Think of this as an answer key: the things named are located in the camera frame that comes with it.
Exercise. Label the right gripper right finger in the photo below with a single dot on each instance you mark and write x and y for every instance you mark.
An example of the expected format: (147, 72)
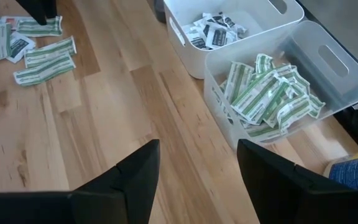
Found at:
(275, 186)

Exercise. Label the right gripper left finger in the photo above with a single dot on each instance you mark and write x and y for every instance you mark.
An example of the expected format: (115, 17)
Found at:
(135, 186)

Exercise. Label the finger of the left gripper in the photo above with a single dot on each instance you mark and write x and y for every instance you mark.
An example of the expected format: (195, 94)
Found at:
(51, 7)
(33, 7)

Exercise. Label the white packet red label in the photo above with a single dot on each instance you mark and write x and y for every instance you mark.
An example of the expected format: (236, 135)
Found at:
(12, 21)

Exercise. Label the disinfecting wipes canister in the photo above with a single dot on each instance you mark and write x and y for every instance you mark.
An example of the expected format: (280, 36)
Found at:
(353, 171)

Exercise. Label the clear plastic bin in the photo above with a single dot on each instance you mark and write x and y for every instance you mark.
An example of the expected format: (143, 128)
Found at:
(346, 87)

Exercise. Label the white plastic bin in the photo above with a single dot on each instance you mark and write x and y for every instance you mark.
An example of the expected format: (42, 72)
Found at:
(191, 62)

